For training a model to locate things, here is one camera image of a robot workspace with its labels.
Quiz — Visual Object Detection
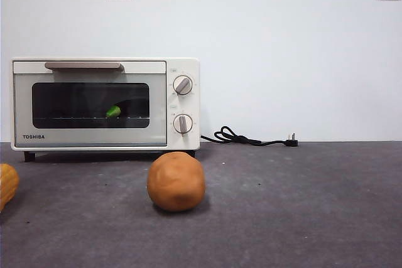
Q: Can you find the purple eggplant green stem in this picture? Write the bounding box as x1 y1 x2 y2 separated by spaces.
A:
106 100 139 119

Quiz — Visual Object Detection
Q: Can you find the oven glass door beige handle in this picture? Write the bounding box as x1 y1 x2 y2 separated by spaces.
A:
13 60 168 149

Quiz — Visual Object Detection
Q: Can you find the beige oven knob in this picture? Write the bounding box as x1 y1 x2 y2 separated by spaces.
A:
172 75 193 96
172 114 193 135

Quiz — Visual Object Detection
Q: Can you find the white toaster oven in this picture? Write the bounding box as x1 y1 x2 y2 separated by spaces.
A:
11 57 201 163

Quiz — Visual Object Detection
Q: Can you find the brown potato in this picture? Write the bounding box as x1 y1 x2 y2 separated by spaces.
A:
146 151 206 213

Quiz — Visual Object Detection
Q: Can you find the yellow corn cob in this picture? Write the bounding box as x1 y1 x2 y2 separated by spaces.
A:
0 163 20 212

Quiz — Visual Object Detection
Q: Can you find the black power cable with plug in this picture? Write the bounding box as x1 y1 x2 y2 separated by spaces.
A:
200 125 299 148

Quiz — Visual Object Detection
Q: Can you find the metal wire oven rack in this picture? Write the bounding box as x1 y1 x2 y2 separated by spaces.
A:
33 116 151 122

